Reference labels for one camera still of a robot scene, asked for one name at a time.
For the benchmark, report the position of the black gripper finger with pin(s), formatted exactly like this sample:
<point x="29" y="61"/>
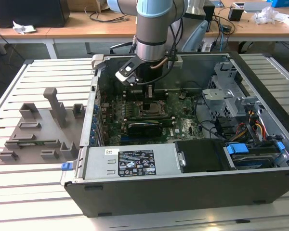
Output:
<point x="154" y="108"/>
<point x="147" y="108"/>

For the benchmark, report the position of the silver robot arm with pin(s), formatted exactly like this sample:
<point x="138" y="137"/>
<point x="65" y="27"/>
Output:
<point x="151" y="31"/>

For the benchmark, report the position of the CPU socket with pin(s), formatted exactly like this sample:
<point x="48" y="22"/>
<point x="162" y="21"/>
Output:
<point x="142" y="109"/>

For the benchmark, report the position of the RAM slot white clips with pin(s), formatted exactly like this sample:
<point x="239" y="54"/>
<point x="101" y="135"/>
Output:
<point x="149" y="119"/>

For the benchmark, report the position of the black graphics card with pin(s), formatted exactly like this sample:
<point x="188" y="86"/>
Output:
<point x="144" y="131"/>

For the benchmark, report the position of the green motherboard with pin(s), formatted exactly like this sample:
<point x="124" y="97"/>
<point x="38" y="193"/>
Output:
<point x="183" y="115"/>

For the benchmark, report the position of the round coin cell battery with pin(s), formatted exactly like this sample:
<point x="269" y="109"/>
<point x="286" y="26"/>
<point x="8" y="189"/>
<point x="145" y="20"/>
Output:
<point x="182" y="96"/>

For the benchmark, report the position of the black chair base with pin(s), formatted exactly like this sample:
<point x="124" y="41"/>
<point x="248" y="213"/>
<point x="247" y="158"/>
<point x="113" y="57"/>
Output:
<point x="120" y="45"/>

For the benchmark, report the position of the silver drive cage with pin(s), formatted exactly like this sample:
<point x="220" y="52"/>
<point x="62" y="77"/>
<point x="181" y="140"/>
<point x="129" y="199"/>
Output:
<point x="219" y="95"/>

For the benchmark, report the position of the black drive cover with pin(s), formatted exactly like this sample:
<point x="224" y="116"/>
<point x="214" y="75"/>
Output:
<point x="200" y="156"/>

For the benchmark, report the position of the silver power supply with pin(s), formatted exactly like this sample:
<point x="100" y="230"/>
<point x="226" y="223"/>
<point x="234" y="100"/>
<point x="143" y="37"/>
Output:
<point x="96" y="163"/>

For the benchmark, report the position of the wooden desk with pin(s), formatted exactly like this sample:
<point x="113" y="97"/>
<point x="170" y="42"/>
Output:
<point x="86" y="29"/>

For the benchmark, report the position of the tall black box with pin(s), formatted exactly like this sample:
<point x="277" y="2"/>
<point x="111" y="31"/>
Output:
<point x="210" y="14"/>

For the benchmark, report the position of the brown cardboard box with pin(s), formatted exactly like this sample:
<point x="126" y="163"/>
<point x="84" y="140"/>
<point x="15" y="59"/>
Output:
<point x="94" y="4"/>

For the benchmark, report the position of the open black PC case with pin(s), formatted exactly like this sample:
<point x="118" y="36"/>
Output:
<point x="159" y="197"/>

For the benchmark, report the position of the hard disk in blue carrier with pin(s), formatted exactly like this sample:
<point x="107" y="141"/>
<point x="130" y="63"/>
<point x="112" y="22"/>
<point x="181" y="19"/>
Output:
<point x="237" y="148"/>

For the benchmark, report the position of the blue case latch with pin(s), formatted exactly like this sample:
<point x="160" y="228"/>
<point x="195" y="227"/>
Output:
<point x="67" y="166"/>

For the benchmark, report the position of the grey parts rack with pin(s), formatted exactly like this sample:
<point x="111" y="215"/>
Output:
<point x="45" y="137"/>

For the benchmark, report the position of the small black box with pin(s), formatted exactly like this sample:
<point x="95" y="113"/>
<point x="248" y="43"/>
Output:
<point x="235" y="14"/>

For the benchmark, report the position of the green RAM stick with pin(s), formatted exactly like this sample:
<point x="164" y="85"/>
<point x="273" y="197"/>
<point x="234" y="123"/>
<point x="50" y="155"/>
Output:
<point x="38" y="143"/>

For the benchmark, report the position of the crumpled white paper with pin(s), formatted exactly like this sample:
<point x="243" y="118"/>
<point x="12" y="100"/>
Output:
<point x="24" y="28"/>

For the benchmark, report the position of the crumpled clear plastic bag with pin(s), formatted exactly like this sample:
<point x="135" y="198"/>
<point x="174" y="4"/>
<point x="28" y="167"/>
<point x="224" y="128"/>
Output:
<point x="265" y="14"/>

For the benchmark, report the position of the black computer tower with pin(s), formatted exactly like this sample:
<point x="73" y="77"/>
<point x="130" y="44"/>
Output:
<point x="26" y="13"/>

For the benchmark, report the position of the blue box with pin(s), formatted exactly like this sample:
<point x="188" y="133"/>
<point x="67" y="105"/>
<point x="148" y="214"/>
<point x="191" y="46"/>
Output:
<point x="284" y="3"/>

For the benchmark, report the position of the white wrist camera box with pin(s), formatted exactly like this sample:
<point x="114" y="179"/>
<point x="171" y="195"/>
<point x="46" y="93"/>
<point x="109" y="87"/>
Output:
<point x="126" y="72"/>

